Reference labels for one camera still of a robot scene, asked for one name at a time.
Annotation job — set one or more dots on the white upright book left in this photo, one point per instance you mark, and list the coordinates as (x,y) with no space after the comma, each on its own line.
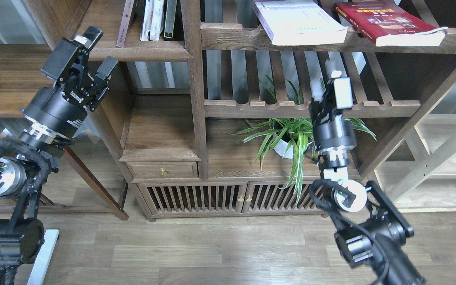
(147,20)

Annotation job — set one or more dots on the white upright book middle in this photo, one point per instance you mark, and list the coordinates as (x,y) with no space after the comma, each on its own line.
(157,19)

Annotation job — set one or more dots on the brass drawer knob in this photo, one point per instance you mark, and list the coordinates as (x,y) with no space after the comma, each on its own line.
(164,172)

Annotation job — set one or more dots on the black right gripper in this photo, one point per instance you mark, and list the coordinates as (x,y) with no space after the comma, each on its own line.
(330,129)

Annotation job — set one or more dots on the white upright book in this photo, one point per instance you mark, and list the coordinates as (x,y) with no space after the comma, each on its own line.
(157,19)
(147,20)

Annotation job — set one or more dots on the dark wooden bookshelf cabinet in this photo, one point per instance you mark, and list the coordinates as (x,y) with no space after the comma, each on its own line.
(172,103)

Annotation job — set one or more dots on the white book lying flat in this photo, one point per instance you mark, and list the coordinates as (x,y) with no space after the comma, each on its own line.
(298,23)

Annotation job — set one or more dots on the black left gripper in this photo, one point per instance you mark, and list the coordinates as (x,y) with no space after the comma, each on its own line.
(63,107)

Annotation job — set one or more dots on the white metal base bar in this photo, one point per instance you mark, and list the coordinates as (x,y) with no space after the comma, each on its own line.
(41,265)

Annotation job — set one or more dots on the green spider plant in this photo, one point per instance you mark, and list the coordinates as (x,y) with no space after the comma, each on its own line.
(301,131)

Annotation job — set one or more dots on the light wooden shelf unit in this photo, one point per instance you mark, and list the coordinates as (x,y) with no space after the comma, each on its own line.
(420,176)

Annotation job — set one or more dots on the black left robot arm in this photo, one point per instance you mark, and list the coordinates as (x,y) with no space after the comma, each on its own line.
(24,167)

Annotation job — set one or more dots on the dark green upright book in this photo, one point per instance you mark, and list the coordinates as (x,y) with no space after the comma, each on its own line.
(170,19)

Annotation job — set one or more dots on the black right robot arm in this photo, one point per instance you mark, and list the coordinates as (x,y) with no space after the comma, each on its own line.
(370,230)

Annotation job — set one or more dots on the maroon book with white characters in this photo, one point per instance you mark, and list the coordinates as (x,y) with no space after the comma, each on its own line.
(126,21)

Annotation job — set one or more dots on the red book with photos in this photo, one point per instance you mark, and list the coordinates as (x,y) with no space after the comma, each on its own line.
(386,24)

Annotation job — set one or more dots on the white plant pot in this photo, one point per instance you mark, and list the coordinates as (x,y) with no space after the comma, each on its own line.
(284,147)

